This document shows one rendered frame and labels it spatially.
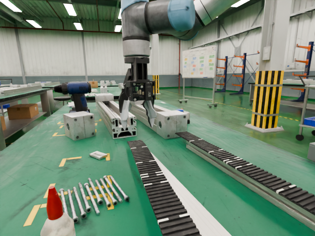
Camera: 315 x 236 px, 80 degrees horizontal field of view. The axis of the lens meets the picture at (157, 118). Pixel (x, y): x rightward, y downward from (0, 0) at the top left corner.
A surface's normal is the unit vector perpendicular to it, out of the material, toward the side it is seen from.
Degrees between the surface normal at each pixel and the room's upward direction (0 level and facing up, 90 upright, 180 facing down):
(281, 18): 90
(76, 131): 90
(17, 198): 0
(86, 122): 90
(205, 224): 0
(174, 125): 90
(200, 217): 0
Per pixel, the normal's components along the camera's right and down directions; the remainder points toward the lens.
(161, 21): -0.33, 0.67
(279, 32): 0.27, 0.21
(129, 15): -0.40, 0.21
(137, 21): -0.37, 0.49
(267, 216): -0.01, -0.98
